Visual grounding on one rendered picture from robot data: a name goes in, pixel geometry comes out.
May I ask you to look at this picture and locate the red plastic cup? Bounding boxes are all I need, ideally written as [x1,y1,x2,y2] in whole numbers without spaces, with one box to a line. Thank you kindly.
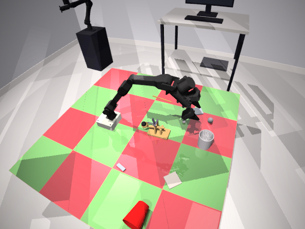
[122,200,149,229]

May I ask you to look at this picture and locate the white cylindrical cup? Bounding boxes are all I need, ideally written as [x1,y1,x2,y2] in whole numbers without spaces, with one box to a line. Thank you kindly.
[197,129,214,150]

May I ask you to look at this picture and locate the white square tile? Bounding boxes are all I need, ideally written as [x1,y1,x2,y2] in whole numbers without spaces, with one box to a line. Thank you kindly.
[163,171,182,189]

